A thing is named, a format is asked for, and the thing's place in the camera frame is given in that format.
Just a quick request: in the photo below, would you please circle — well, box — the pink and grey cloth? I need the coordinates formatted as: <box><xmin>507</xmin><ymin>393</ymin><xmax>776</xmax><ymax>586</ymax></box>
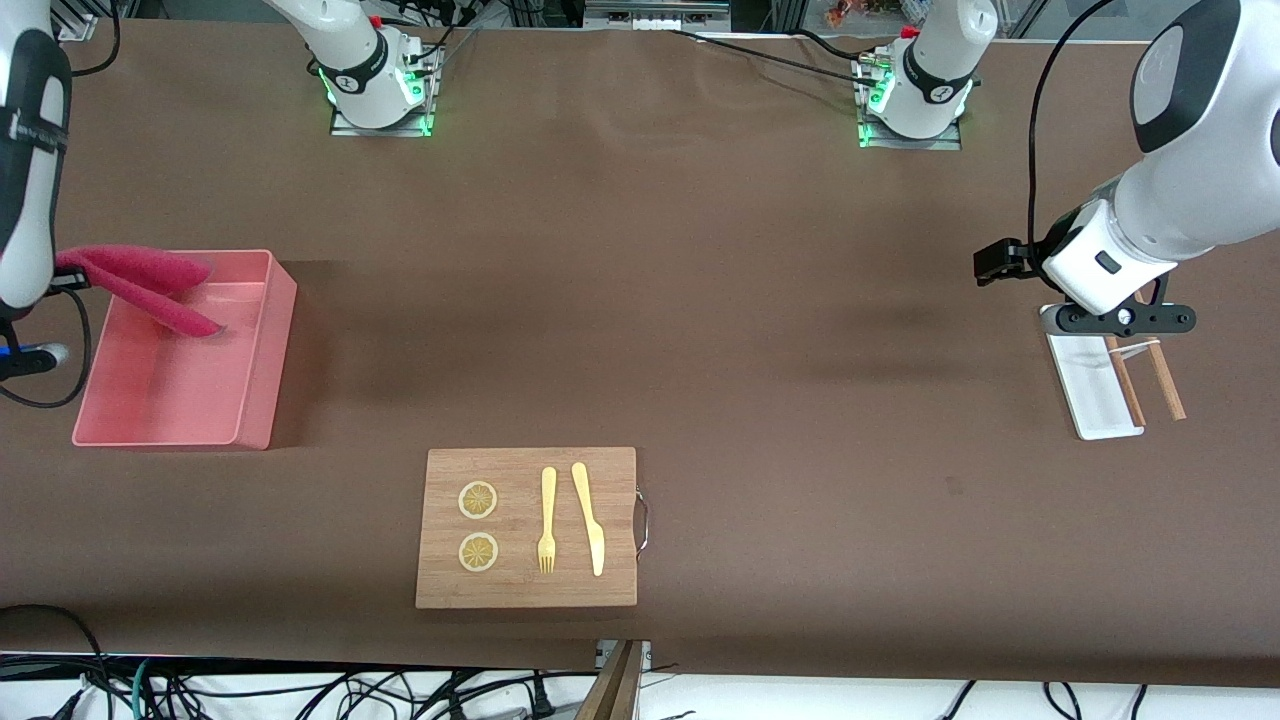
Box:
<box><xmin>55</xmin><ymin>245</ymin><xmax>225</xmax><ymax>339</ymax></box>

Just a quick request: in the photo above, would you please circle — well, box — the white rectangular tray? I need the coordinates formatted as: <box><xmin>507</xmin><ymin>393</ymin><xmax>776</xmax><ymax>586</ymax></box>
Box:
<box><xmin>1045</xmin><ymin>330</ymin><xmax>1145</xmax><ymax>441</ymax></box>

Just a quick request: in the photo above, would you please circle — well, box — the wooden stick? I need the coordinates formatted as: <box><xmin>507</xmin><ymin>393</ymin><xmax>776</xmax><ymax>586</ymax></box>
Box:
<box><xmin>1105</xmin><ymin>335</ymin><xmax>1147</xmax><ymax>428</ymax></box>
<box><xmin>1135</xmin><ymin>290</ymin><xmax>1187</xmax><ymax>421</ymax></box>

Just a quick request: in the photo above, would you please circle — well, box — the pink plastic bin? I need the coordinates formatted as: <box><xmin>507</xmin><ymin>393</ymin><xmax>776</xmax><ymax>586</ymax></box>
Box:
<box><xmin>72</xmin><ymin>250</ymin><xmax>298</xmax><ymax>451</ymax></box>

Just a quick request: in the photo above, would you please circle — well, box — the grey power strip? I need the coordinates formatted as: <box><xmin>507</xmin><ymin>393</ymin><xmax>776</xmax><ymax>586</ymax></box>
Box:
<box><xmin>583</xmin><ymin>0</ymin><xmax>733</xmax><ymax>31</ymax></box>

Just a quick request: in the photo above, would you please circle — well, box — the yellow knife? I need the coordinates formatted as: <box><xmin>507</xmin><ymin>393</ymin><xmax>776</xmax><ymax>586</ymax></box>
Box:
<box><xmin>571</xmin><ymin>461</ymin><xmax>606</xmax><ymax>578</ymax></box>

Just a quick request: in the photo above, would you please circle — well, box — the yellow fork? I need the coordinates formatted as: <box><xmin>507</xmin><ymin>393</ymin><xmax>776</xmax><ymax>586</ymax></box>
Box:
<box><xmin>537</xmin><ymin>466</ymin><xmax>558</xmax><ymax>575</ymax></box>

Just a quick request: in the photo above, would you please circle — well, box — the wooden cutting board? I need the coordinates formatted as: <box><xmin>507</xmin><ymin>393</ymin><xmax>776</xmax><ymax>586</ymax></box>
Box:
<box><xmin>415</xmin><ymin>447</ymin><xmax>638</xmax><ymax>609</ymax></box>

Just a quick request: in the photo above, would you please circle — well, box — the wooden beam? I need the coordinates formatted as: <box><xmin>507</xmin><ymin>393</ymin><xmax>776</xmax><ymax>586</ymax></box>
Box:
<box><xmin>575</xmin><ymin>640</ymin><xmax>646</xmax><ymax>720</ymax></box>

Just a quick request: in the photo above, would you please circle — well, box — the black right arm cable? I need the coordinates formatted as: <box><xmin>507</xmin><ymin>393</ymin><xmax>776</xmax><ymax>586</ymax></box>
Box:
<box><xmin>0</xmin><ymin>0</ymin><xmax>121</xmax><ymax>409</ymax></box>

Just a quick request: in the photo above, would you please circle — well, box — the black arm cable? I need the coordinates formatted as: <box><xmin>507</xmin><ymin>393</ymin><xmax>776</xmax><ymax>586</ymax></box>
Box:
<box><xmin>1025</xmin><ymin>0</ymin><xmax>1121</xmax><ymax>263</ymax></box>
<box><xmin>0</xmin><ymin>0</ymin><xmax>121</xmax><ymax>409</ymax></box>

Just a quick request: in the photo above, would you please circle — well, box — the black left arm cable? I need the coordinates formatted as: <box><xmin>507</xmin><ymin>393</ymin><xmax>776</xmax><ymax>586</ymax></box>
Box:
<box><xmin>1025</xmin><ymin>0</ymin><xmax>1121</xmax><ymax>263</ymax></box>

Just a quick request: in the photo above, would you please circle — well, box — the thick black cable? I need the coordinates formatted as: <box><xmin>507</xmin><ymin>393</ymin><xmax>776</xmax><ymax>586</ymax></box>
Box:
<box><xmin>0</xmin><ymin>605</ymin><xmax>111</xmax><ymax>720</ymax></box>

